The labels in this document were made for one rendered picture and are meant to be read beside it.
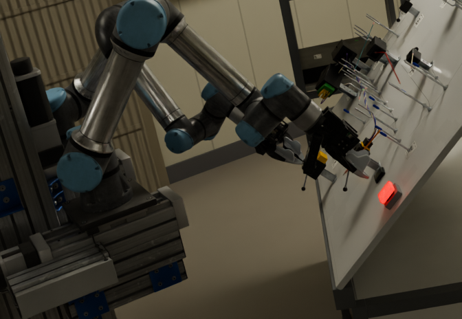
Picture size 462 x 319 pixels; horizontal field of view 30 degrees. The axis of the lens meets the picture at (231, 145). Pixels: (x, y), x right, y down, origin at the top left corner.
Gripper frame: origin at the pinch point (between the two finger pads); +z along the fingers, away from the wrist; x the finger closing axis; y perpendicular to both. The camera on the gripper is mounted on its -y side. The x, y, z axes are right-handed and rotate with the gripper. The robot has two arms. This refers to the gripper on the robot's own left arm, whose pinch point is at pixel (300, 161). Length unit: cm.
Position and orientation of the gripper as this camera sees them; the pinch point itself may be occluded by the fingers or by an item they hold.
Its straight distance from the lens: 252.9
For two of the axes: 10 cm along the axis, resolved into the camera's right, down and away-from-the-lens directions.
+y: 1.4, -4.3, -8.9
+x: 6.1, -6.7, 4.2
